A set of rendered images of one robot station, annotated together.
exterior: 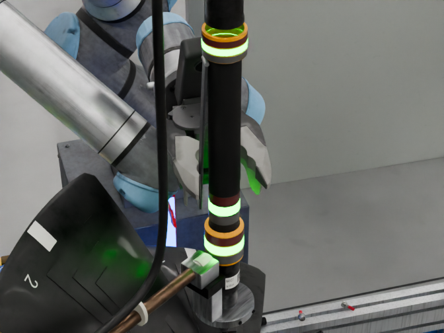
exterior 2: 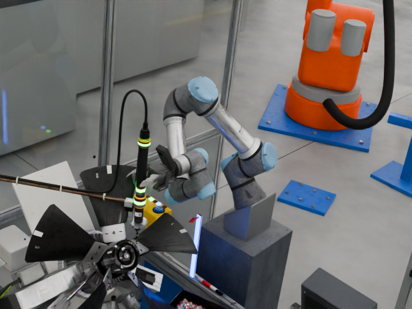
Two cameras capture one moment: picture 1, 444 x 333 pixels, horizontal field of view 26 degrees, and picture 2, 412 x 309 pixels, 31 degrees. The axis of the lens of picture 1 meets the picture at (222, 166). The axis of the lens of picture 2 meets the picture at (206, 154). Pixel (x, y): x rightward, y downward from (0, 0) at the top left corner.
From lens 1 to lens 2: 223 cm
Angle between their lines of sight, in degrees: 46
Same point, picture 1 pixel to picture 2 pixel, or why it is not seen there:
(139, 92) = (243, 190)
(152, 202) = (168, 198)
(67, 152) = not seen: hidden behind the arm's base
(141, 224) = (219, 235)
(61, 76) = (173, 149)
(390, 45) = not seen: outside the picture
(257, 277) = (189, 250)
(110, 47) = (238, 168)
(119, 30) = (244, 164)
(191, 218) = (233, 245)
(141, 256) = (129, 194)
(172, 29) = (193, 152)
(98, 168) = not seen: hidden behind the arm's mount
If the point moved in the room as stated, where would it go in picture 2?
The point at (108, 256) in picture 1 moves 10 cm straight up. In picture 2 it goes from (120, 186) to (121, 164)
